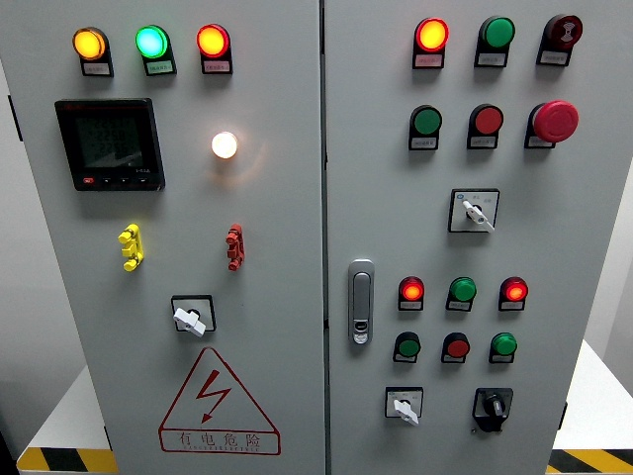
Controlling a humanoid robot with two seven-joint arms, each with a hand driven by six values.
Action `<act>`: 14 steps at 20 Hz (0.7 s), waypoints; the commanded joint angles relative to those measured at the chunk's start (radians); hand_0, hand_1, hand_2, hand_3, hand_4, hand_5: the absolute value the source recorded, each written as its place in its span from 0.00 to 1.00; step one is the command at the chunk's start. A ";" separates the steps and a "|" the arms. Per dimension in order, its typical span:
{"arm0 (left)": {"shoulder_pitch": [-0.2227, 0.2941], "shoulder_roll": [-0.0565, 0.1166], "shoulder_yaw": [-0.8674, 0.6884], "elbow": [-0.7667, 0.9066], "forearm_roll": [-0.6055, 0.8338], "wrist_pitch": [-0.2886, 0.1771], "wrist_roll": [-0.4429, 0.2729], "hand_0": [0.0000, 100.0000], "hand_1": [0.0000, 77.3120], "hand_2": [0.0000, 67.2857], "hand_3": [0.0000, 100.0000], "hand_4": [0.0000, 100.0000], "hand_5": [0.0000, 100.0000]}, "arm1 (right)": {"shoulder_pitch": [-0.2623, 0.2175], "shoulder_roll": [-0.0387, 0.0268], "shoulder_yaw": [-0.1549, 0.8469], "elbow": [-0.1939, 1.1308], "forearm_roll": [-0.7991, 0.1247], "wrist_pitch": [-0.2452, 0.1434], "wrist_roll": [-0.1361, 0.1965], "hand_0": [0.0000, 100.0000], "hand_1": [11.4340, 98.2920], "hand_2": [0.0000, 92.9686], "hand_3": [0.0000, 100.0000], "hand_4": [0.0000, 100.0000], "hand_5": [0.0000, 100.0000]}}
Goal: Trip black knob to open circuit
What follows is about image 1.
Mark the large lit green indicator lamp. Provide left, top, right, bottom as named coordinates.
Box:
left=135, top=24, right=178, bottom=77

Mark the small red handle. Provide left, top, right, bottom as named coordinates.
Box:
left=225, top=223, right=245, bottom=272

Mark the small green indicator lamp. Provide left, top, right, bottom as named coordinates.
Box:
left=445, top=276, right=478, bottom=313
left=488, top=332, right=518, bottom=365

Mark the small red indicator lamp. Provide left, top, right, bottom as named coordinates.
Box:
left=398, top=275, right=425, bottom=312
left=497, top=275, right=529, bottom=313

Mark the large green push button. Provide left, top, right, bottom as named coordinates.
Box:
left=407, top=104, right=444, bottom=151

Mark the red warning triangle sign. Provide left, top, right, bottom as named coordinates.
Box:
left=157, top=346, right=282, bottom=456

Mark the small yellow handle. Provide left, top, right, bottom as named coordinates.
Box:
left=117, top=223, right=145, bottom=273

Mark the pale grey cabinet door with lock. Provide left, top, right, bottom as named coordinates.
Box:
left=323, top=0, right=633, bottom=475

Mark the black yellow striped tape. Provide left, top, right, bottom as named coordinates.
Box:
left=546, top=448, right=633, bottom=475
left=16, top=447, right=120, bottom=475

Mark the large red indicator lamp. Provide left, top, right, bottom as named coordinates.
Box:
left=411, top=17, right=451, bottom=70
left=196, top=23, right=233, bottom=75

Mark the white-handled turn switch, blank plate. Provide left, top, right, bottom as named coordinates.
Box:
left=170, top=294, right=218, bottom=339

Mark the large red stop button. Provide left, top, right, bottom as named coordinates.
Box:
left=523, top=100, right=581, bottom=150

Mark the glowing white lamp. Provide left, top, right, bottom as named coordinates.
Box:
left=211, top=131, right=239, bottom=160

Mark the small green push button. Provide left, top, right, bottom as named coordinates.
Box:
left=392, top=331, right=422, bottom=364

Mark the pale grey cabinet door with display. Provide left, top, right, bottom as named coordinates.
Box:
left=0, top=0, right=327, bottom=475

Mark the white-handled turn switch, printed plate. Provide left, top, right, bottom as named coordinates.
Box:
left=384, top=386, right=424, bottom=428

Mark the large yellow indicator lamp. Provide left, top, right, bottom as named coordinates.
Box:
left=72, top=27, right=115, bottom=78

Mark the large red push button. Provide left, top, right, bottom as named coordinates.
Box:
left=466, top=103, right=505, bottom=150

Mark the turn switch with long white handle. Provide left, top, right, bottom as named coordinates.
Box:
left=447, top=187, right=500, bottom=235

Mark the black knob turn switch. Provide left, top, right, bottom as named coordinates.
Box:
left=471, top=387, right=514, bottom=434

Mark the small red push button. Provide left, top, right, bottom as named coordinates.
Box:
left=440, top=332, right=472, bottom=365

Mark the black digital meter display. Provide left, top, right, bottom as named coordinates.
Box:
left=53, top=97, right=166, bottom=193

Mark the large dark green indicator lamp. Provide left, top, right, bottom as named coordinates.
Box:
left=474, top=15, right=516, bottom=68

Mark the dark red buzzer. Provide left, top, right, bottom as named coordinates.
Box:
left=535, top=13, right=585, bottom=67

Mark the silver door lock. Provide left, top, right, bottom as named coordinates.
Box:
left=347, top=258, right=376, bottom=346

